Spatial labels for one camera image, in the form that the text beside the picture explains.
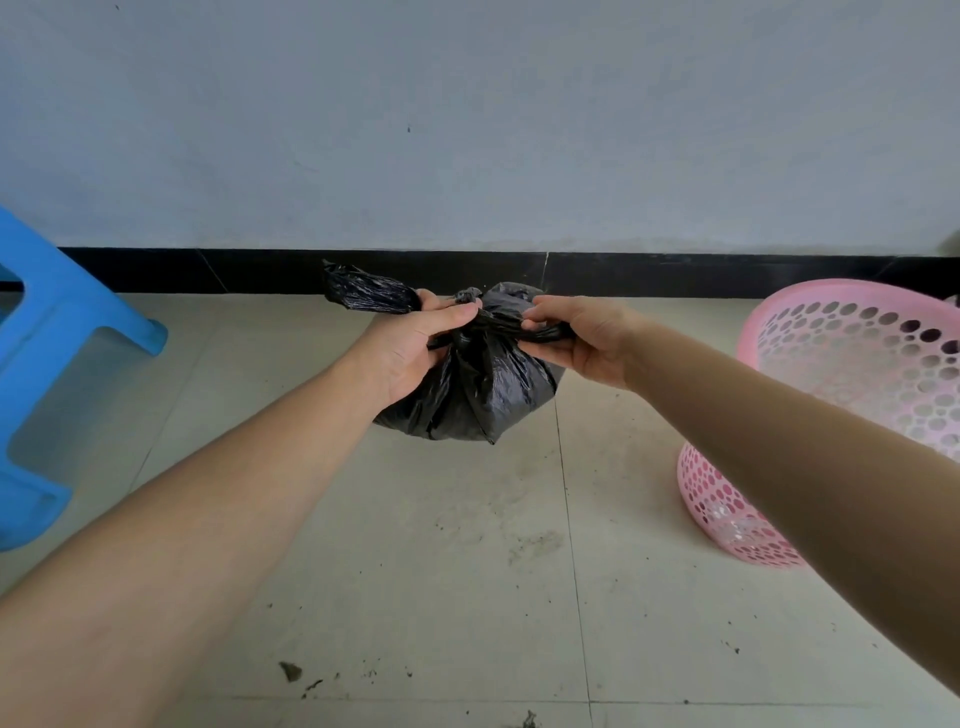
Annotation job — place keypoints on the person's left hand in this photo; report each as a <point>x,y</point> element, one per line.
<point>401,349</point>

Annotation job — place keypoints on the person's right hand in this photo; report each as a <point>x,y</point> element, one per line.
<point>592,341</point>

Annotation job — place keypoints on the person's right thumb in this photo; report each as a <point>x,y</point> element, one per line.
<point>545,325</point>

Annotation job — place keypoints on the person's left thumb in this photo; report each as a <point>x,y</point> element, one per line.
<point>448,321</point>

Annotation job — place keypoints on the black plastic garbage bag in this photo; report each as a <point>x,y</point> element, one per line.
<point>480,375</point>

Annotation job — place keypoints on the person's right forearm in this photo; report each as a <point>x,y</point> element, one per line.
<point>802,480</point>

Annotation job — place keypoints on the person's left forearm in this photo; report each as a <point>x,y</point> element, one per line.
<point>180,540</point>

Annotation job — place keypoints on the black baseboard strip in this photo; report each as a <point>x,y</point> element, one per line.
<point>480,273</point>

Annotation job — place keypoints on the pink perforated plastic basket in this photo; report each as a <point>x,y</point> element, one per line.
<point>840,390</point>

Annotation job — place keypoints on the blue plastic stool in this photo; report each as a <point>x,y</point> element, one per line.
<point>52,375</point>

